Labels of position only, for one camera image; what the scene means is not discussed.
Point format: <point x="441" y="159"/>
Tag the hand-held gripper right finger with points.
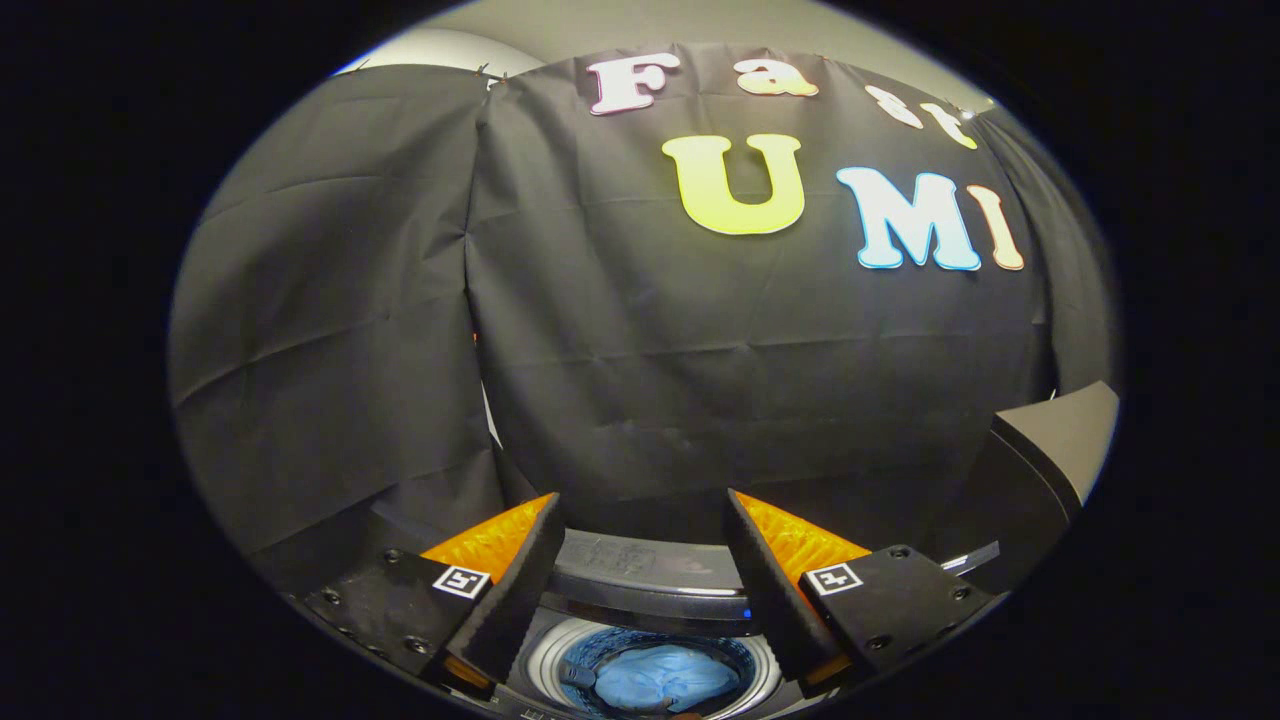
<point x="765" y="590"/>

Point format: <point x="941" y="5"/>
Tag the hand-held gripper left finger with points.
<point x="520" y="590"/>

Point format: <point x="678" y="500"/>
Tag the light blue polo shirt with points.
<point x="665" y="675"/>

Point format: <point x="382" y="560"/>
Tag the black backdrop cloth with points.
<point x="650" y="350"/>

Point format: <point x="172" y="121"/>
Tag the grey cabinet with dark top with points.
<point x="1060" y="430"/>

